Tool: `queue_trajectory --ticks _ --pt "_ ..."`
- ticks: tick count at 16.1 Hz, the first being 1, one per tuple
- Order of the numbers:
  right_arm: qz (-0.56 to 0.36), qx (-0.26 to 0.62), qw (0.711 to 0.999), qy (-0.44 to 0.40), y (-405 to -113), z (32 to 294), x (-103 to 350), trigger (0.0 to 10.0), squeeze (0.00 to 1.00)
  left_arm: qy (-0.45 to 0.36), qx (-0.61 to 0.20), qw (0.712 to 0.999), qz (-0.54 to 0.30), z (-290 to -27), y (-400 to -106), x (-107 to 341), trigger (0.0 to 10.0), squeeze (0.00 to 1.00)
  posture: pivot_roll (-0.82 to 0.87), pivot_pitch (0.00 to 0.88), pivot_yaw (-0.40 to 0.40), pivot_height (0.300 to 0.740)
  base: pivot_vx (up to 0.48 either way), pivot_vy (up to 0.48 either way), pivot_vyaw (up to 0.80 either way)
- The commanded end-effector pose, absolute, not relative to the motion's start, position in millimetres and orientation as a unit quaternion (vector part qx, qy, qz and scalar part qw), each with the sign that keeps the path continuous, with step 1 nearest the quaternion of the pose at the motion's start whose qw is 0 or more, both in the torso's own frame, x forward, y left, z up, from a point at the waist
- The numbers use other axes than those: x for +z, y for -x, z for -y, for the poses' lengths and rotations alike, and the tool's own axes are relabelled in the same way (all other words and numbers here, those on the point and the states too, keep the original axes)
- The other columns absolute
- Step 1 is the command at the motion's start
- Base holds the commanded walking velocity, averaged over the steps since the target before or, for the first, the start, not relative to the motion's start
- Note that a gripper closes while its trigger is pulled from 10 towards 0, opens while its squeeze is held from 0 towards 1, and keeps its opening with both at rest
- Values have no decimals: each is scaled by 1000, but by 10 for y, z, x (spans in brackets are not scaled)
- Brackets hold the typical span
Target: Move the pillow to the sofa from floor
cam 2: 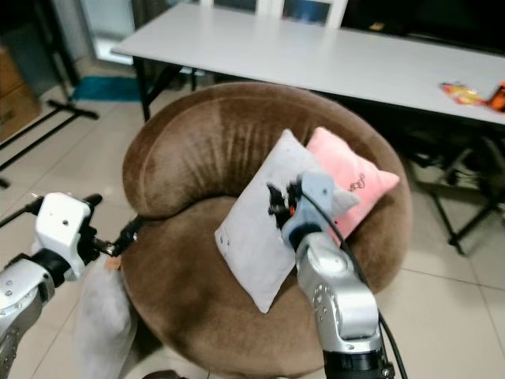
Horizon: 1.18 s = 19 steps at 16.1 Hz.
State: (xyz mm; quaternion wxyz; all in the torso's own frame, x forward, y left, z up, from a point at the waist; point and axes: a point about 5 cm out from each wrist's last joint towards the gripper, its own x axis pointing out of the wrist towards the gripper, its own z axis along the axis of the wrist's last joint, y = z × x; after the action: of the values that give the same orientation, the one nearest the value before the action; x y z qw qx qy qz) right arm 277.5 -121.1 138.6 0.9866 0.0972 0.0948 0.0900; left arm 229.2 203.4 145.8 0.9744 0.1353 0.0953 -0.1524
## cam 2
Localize grey square pillow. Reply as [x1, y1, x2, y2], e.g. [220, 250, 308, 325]
[214, 129, 361, 314]
[73, 257, 137, 379]

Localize pink printed pillow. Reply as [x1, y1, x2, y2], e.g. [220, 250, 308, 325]
[305, 126, 402, 242]

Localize round brown velvet sofa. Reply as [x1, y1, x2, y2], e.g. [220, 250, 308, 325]
[121, 81, 414, 378]

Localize black metal floor stand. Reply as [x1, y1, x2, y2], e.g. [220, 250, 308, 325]
[0, 0, 100, 171]

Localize teal floor mat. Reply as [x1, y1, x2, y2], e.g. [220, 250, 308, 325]
[71, 76, 145, 102]

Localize long white table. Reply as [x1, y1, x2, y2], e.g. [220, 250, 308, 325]
[111, 4, 505, 129]

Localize brown cardboard box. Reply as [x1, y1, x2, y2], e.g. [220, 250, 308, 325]
[0, 47, 43, 143]

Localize orange yellow snack packet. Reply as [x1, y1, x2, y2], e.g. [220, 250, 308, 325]
[440, 81, 488, 108]

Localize white framed glass door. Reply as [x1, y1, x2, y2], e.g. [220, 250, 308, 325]
[75, 0, 137, 65]

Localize small orange object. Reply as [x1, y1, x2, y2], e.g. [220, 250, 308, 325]
[487, 79, 505, 112]

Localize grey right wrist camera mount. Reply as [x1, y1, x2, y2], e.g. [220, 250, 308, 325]
[279, 171, 342, 246]

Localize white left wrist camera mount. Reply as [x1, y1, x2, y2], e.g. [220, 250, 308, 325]
[35, 192, 94, 255]

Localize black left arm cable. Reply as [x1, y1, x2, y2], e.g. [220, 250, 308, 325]
[0, 197, 45, 231]

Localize black folding metal frame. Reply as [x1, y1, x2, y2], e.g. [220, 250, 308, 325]
[402, 136, 505, 256]

